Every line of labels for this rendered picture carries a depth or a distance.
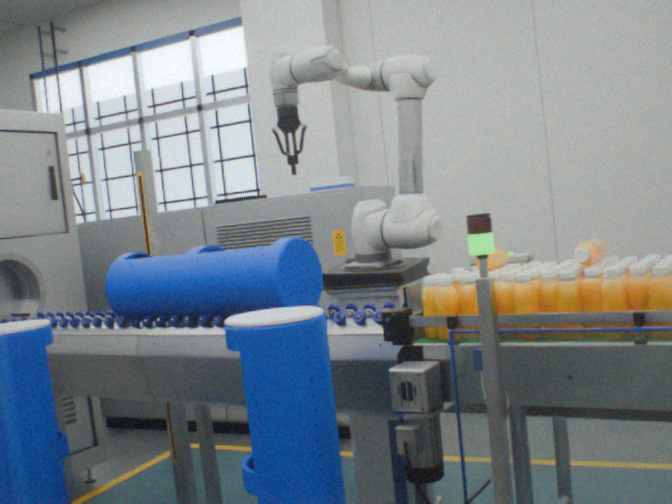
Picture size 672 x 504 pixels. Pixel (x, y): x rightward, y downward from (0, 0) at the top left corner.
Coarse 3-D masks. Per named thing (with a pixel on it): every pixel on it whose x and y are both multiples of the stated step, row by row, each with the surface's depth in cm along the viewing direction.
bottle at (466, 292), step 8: (464, 288) 207; (472, 288) 206; (464, 296) 206; (472, 296) 206; (464, 304) 207; (472, 304) 206; (464, 312) 207; (472, 312) 206; (464, 328) 208; (472, 328) 206
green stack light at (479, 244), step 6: (474, 234) 177; (480, 234) 176; (486, 234) 176; (492, 234) 177; (468, 240) 179; (474, 240) 176; (480, 240) 176; (486, 240) 176; (492, 240) 177; (474, 246) 177; (480, 246) 176; (486, 246) 176; (492, 246) 177; (474, 252) 177; (480, 252) 176; (486, 252) 176; (492, 252) 177
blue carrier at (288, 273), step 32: (128, 256) 291; (192, 256) 267; (224, 256) 257; (256, 256) 249; (288, 256) 247; (128, 288) 279; (160, 288) 270; (192, 288) 261; (224, 288) 253; (256, 288) 246; (288, 288) 246; (320, 288) 263; (128, 320) 295
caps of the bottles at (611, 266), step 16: (656, 256) 205; (512, 272) 203; (528, 272) 201; (544, 272) 195; (560, 272) 190; (576, 272) 194; (592, 272) 188; (608, 272) 183; (640, 272) 182; (656, 272) 176
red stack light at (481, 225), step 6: (468, 222) 177; (474, 222) 176; (480, 222) 175; (486, 222) 176; (468, 228) 178; (474, 228) 176; (480, 228) 176; (486, 228) 176; (492, 228) 178; (468, 234) 178
